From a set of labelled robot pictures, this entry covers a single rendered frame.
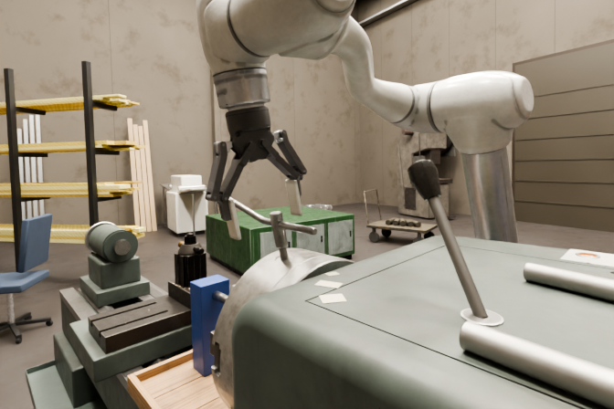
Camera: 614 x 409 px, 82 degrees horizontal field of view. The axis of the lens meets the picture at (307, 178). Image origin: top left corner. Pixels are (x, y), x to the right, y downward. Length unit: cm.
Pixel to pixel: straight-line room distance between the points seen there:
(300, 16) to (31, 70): 891
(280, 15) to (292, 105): 1030
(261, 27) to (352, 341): 38
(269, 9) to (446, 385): 42
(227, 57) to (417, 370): 48
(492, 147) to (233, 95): 59
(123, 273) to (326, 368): 140
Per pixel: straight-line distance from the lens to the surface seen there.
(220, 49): 58
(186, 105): 948
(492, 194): 95
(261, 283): 60
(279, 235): 62
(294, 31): 47
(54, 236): 512
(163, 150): 923
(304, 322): 36
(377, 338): 33
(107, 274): 165
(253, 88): 59
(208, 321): 96
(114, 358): 113
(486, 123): 87
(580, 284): 48
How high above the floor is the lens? 140
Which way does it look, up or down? 3 degrees down
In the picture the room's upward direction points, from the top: 1 degrees counter-clockwise
